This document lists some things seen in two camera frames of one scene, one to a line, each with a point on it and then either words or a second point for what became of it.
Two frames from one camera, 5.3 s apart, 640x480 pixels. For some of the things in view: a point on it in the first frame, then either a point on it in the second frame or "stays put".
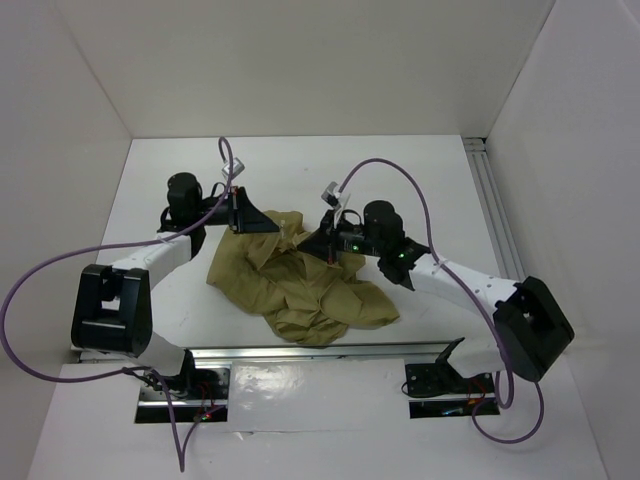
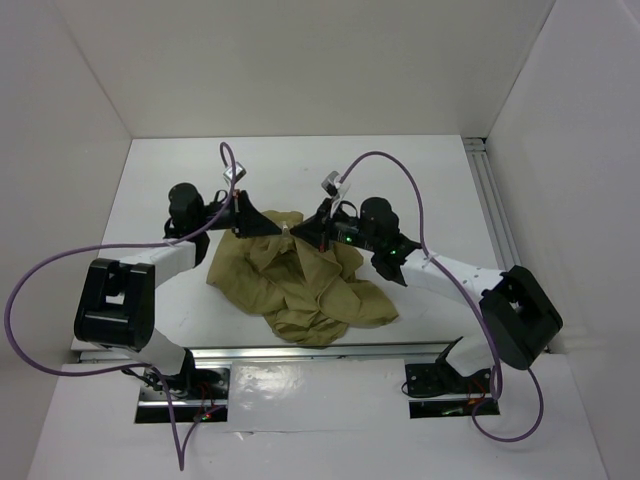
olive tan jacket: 308,297 stays put
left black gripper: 242,217 stays put
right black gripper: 323,243 → 318,229
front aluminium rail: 321,355 stays put
